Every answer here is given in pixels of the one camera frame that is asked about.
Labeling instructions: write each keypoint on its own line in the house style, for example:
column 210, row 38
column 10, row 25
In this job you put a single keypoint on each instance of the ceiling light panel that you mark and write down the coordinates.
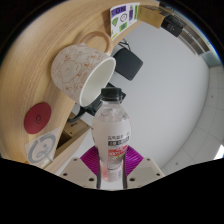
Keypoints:
column 220, row 153

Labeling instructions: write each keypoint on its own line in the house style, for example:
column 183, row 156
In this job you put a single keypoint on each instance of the wooden side desk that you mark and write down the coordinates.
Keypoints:
column 71, row 136

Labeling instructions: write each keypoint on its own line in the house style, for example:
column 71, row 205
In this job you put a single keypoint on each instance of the clear drink bottle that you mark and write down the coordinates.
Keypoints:
column 111, row 133

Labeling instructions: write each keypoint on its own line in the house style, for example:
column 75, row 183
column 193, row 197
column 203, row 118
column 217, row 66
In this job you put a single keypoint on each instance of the brown cardboard box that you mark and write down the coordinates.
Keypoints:
column 151, row 16

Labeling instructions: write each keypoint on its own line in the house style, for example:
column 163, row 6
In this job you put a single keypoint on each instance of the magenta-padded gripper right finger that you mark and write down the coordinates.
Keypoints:
column 143, row 170

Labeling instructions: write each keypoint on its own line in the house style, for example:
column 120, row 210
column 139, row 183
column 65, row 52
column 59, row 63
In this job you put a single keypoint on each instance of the flat round red coaster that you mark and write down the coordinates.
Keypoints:
column 37, row 118

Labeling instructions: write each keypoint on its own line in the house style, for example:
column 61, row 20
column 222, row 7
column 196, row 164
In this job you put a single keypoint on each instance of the black cardboard box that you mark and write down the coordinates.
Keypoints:
column 172, row 25

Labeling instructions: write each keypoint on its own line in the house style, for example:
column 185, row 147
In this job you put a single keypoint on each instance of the white mug with orange pattern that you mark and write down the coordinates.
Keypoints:
column 75, row 70

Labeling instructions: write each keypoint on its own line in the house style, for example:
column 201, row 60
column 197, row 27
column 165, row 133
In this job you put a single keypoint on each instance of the green and purple sticker sheet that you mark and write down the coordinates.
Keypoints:
column 124, row 20

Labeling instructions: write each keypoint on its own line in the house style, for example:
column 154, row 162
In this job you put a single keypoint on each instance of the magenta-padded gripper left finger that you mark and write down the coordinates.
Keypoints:
column 81, row 170

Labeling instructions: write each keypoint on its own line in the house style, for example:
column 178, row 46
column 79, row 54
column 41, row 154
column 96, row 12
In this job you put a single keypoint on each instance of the black office chair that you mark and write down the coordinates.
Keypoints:
column 128, row 63

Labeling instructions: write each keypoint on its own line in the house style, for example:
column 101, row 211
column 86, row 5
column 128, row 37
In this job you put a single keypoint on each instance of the sheet with grey circle print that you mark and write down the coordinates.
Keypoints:
column 41, row 148

